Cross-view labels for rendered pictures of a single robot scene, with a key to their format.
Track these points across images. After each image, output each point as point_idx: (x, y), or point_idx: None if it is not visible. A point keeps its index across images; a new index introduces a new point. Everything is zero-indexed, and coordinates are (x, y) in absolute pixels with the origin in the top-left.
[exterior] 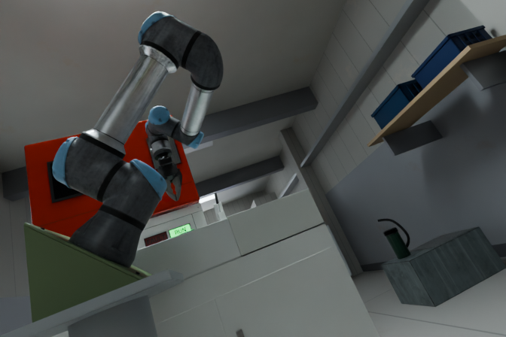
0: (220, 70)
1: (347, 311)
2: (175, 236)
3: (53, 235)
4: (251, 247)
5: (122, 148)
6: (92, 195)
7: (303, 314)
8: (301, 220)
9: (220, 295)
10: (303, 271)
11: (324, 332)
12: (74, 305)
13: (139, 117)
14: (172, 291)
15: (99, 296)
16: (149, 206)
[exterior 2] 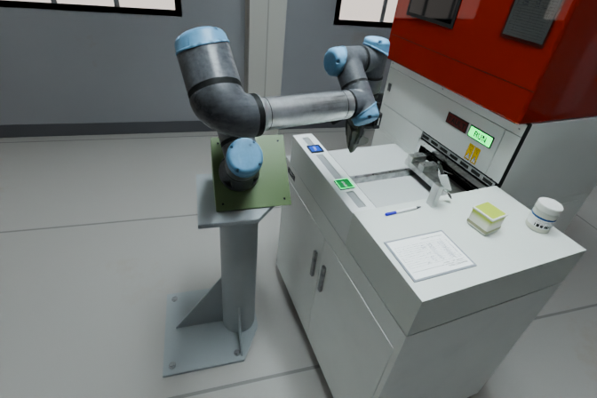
0: (231, 134)
1: (368, 370)
2: (471, 137)
3: (214, 153)
4: (352, 251)
5: None
6: None
7: (349, 320)
8: (392, 300)
9: (328, 242)
10: (364, 314)
11: (351, 343)
12: (213, 189)
13: None
14: (315, 205)
15: (197, 202)
16: (236, 178)
